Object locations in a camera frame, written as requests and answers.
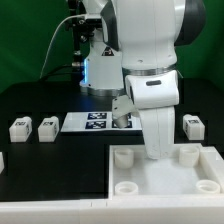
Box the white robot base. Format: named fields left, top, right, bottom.
left=79, top=0, right=127, bottom=98

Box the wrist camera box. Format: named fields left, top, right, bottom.
left=112, top=95, right=136, bottom=128

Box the white sheet with markers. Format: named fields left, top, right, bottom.
left=61, top=111, right=141, bottom=133

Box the black cable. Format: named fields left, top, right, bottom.
left=39, top=63, right=84, bottom=82

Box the white part at left edge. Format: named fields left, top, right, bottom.
left=0, top=152, right=5, bottom=174

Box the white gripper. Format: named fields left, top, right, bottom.
left=125, top=70, right=179, bottom=159

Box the white square table top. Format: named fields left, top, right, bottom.
left=109, top=144, right=224, bottom=198

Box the white cable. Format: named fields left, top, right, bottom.
left=39, top=13, right=88, bottom=80

